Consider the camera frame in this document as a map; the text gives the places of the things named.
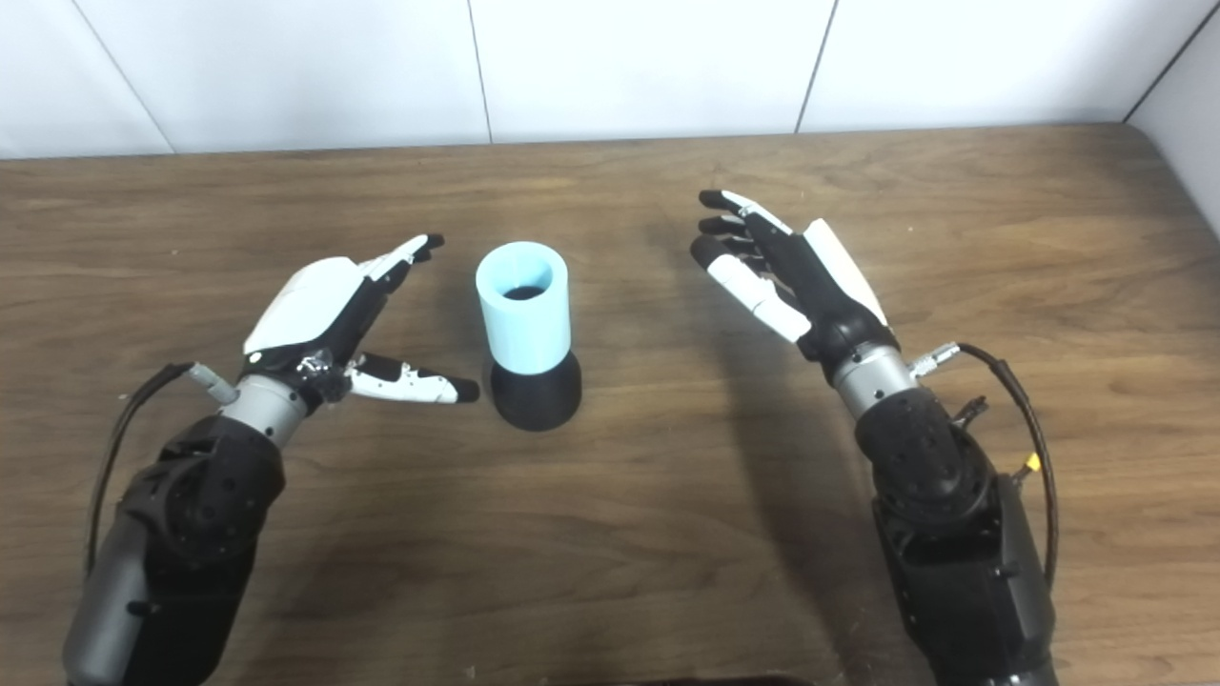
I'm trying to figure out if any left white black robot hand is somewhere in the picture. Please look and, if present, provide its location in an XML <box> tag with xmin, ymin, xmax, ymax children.
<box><xmin>238</xmin><ymin>233</ymin><xmax>481</xmax><ymax>406</ymax></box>

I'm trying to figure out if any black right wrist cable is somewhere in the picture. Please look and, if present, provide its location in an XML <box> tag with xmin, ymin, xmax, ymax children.
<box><xmin>907</xmin><ymin>342</ymin><xmax>1061</xmax><ymax>587</ymax></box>

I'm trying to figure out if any black nozzle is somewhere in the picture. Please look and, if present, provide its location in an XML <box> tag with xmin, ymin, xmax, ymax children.
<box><xmin>490</xmin><ymin>350</ymin><xmax>582</xmax><ymax>433</ymax></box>

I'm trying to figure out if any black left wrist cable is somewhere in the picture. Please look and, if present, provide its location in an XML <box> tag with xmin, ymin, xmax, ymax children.
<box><xmin>84</xmin><ymin>361</ymin><xmax>239</xmax><ymax>577</ymax></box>

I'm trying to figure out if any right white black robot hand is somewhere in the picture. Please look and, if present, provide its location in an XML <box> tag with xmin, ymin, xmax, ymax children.
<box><xmin>690</xmin><ymin>190</ymin><xmax>901</xmax><ymax>363</ymax></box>

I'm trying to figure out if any light-blue hose piece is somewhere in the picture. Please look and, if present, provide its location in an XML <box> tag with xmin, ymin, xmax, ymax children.
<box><xmin>476</xmin><ymin>241</ymin><xmax>573</xmax><ymax>373</ymax></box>

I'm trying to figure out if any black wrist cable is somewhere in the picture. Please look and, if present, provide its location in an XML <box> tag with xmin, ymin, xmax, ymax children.
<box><xmin>907</xmin><ymin>342</ymin><xmax>1061</xmax><ymax>587</ymax></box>
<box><xmin>84</xmin><ymin>361</ymin><xmax>239</xmax><ymax>577</ymax></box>

